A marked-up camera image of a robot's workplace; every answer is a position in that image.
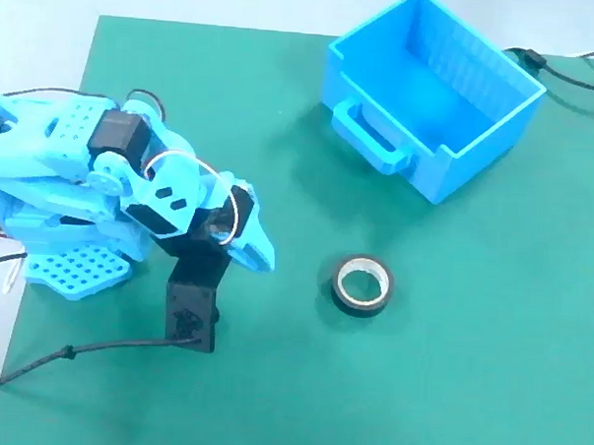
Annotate short white wire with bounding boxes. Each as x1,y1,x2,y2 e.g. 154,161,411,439
3,257,27,296

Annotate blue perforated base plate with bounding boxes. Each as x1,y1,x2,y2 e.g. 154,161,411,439
22,244,134,305

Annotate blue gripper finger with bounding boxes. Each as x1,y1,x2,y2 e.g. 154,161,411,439
228,241,266,275
244,213,280,275

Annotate blue plastic box with handle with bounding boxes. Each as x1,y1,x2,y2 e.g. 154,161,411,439
319,0,553,211

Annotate black cable with ferrite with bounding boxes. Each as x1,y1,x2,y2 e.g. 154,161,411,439
502,46,594,96

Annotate thin white wire loop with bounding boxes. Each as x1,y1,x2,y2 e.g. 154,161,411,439
141,149,241,245

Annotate blue gripper body with servo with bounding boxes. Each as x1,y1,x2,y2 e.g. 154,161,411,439
119,148,259,249

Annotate black tape roll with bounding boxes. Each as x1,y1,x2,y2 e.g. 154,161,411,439
329,253,396,320

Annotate black camera cable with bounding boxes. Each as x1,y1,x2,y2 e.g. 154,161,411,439
0,251,203,402

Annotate green cutting mat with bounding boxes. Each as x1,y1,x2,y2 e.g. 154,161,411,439
0,11,594,445

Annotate thin black servo cable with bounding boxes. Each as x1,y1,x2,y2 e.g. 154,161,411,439
0,84,168,124

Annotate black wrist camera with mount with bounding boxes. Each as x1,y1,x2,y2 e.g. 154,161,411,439
148,221,234,355

